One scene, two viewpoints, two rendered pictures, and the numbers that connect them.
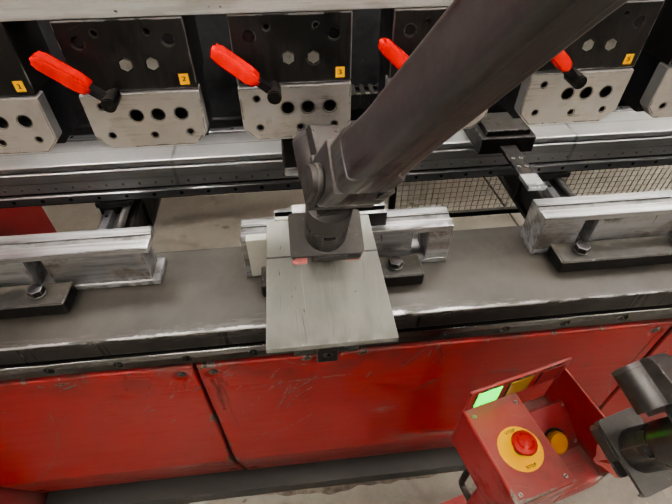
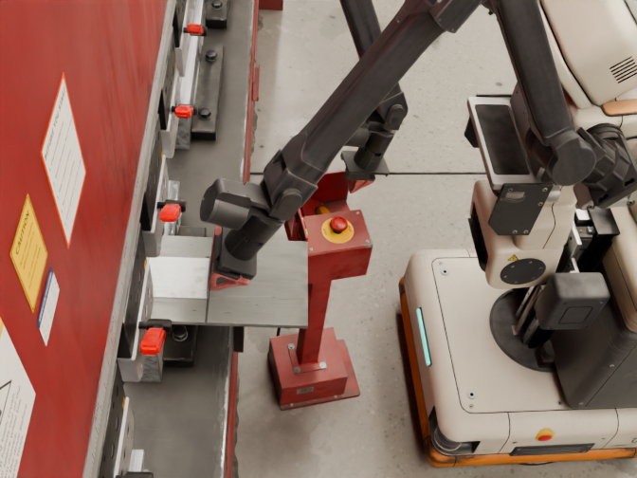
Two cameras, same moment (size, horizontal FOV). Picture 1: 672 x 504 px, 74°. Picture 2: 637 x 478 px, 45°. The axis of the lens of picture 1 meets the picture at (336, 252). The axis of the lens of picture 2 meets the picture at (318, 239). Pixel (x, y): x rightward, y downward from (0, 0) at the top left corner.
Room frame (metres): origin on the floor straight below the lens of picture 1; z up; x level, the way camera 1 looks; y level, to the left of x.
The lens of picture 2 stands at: (0.34, 0.77, 2.11)
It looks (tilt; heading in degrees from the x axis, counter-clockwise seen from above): 52 degrees down; 269
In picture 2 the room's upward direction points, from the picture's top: 8 degrees clockwise
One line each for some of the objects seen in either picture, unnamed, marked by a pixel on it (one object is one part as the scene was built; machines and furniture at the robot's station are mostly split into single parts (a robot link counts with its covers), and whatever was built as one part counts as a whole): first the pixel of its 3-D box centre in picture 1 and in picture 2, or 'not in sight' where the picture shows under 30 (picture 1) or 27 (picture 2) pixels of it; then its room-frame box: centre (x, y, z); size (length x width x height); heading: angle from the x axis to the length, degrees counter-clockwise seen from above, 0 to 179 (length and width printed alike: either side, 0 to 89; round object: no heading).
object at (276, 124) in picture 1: (293, 68); (130, 189); (0.61, 0.06, 1.26); 0.15 x 0.09 x 0.17; 96
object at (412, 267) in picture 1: (342, 275); (186, 292); (0.56, -0.01, 0.89); 0.30 x 0.05 x 0.03; 96
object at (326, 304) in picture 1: (324, 274); (232, 280); (0.47, 0.02, 1.00); 0.26 x 0.18 x 0.01; 6
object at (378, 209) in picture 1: (330, 217); not in sight; (0.62, 0.01, 0.98); 0.20 x 0.03 x 0.03; 96
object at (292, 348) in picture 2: not in sight; (306, 356); (0.31, -0.34, 0.13); 0.10 x 0.10 x 0.01; 19
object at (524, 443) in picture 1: (522, 445); (337, 227); (0.29, -0.30, 0.79); 0.04 x 0.04 x 0.04
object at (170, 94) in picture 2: (435, 62); (147, 95); (0.63, -0.14, 1.26); 0.15 x 0.09 x 0.17; 96
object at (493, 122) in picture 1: (511, 148); not in sight; (0.81, -0.37, 1.01); 0.26 x 0.12 x 0.05; 6
